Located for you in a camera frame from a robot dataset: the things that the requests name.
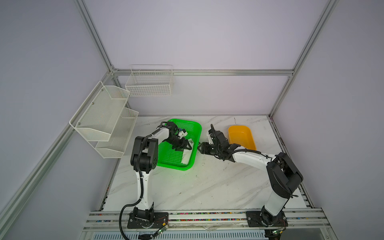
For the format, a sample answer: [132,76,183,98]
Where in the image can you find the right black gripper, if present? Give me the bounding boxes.
[195,142,221,156]

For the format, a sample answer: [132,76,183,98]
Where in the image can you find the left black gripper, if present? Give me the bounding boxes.
[164,135,192,152]

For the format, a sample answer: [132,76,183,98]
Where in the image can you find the white paper napkin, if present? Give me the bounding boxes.
[181,139,198,167]

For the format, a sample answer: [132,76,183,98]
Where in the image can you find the green plastic basket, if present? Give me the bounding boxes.
[158,119,202,171]

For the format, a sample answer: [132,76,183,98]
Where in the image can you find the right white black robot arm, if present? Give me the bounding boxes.
[197,125,304,238]

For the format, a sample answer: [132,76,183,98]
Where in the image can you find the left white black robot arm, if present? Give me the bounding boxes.
[119,121,193,240]

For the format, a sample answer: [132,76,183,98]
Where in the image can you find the yellow plastic tray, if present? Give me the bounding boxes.
[228,126,257,151]

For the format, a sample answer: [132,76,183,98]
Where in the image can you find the lower white mesh shelf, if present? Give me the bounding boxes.
[95,108,139,159]

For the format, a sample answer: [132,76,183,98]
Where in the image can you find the white mesh shelf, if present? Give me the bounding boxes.
[95,108,139,159]
[69,82,130,142]

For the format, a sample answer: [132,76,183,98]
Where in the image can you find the upper white mesh shelf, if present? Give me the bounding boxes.
[69,82,130,142]

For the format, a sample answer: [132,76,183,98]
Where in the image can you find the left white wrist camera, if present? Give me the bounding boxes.
[177,129,188,139]

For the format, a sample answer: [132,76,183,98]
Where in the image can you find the white wire wall basket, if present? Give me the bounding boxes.
[125,65,174,97]

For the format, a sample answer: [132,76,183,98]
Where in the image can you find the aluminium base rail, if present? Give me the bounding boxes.
[80,208,337,240]

